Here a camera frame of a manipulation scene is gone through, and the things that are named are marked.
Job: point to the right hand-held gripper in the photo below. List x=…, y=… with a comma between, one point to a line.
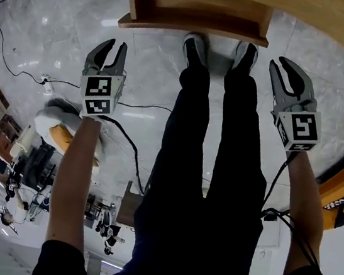
x=303, y=128

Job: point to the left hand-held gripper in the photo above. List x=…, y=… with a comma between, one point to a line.
x=99, y=91

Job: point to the wooden drawer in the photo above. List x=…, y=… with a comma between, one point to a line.
x=195, y=13

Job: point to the person's left forearm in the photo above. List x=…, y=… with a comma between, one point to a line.
x=72, y=183

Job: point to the person's right forearm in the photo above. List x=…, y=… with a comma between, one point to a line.
x=304, y=209

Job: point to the wooden coffee table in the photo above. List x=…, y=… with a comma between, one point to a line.
x=334, y=23

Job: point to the person's right shoe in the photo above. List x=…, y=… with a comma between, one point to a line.
x=245, y=56

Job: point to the person's shoe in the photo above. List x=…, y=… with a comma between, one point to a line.
x=195, y=49
x=245, y=56

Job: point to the white power strip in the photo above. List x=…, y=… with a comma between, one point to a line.
x=47, y=82

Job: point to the person's black trousers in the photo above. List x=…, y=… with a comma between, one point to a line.
x=231, y=142

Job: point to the white floor cushion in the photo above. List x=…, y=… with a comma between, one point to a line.
x=51, y=116

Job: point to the orange pillow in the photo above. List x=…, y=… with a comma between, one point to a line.
x=59, y=133

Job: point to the person's left shoe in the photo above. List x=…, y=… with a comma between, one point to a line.
x=195, y=49

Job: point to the cream cylindrical container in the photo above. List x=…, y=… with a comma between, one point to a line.
x=23, y=143

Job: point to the dark wooden cabinet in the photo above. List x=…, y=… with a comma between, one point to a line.
x=3, y=138

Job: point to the brown wooden panel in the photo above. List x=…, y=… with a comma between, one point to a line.
x=129, y=204

